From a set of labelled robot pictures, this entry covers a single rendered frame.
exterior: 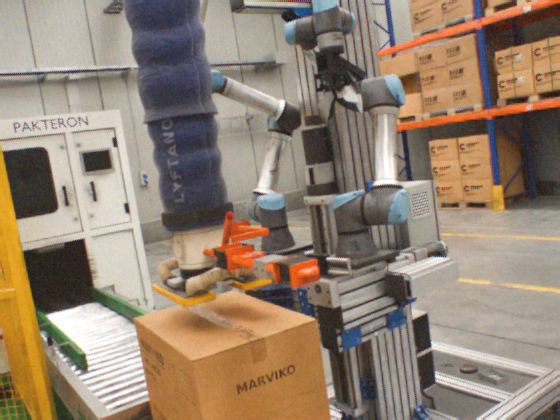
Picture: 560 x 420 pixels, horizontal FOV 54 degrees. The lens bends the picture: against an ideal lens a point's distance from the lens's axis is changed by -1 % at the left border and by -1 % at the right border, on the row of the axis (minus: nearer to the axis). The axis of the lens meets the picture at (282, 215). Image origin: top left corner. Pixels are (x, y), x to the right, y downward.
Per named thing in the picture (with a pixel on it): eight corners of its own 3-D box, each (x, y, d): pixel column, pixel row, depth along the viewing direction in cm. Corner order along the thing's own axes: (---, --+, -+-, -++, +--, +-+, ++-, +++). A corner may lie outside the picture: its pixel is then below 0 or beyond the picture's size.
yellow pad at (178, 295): (151, 290, 189) (149, 276, 188) (179, 283, 194) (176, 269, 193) (185, 308, 159) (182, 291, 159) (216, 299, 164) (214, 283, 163)
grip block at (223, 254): (215, 268, 159) (211, 248, 159) (245, 260, 164) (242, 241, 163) (226, 271, 152) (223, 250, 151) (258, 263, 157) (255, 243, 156)
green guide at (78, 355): (18, 318, 395) (16, 306, 394) (33, 313, 401) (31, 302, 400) (67, 376, 261) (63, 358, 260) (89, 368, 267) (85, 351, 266)
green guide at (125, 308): (92, 298, 424) (90, 287, 423) (106, 294, 430) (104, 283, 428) (171, 341, 290) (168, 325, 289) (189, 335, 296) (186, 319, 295)
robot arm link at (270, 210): (266, 229, 234) (261, 197, 232) (256, 226, 246) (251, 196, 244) (292, 223, 238) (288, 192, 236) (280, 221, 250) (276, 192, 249)
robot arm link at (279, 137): (251, 220, 244) (280, 101, 246) (241, 218, 257) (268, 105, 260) (276, 226, 248) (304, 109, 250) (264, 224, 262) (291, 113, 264)
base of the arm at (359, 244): (356, 249, 213) (353, 223, 211) (385, 251, 200) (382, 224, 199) (327, 258, 204) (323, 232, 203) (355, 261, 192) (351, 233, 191)
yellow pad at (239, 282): (203, 277, 198) (200, 263, 197) (228, 270, 203) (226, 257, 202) (244, 291, 168) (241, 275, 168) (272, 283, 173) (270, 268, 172)
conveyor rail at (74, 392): (18, 339, 395) (12, 313, 393) (25, 337, 398) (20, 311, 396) (108, 467, 202) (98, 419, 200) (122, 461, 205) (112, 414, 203)
